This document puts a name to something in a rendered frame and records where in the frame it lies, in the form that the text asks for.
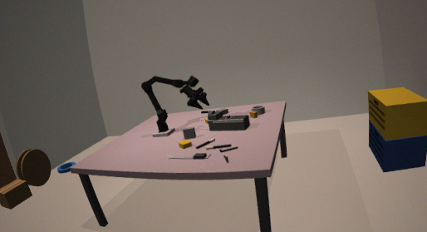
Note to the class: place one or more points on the dark grey hollow cylinder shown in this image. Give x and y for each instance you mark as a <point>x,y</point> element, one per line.
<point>259,109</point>

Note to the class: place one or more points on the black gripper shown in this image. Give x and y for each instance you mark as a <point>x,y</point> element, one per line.
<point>193,100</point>

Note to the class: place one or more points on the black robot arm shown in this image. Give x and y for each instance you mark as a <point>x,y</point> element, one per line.
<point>162,114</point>

